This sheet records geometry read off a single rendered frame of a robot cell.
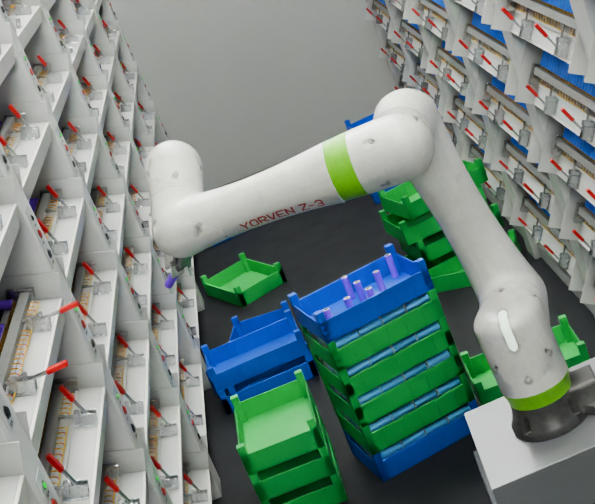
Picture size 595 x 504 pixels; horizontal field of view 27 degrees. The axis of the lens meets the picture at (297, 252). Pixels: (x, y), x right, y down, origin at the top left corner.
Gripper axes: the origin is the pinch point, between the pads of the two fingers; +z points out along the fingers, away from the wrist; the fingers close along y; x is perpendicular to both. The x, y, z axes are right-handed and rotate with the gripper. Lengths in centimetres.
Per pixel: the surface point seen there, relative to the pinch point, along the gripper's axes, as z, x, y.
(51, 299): -20.4, 29.7, -6.1
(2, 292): -21.0, 37.0, -0.6
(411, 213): 101, -102, 30
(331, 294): 44, -42, -5
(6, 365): -46, 45, -27
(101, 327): 10.1, 18.6, -1.3
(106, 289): 28.5, 9.5, 15.9
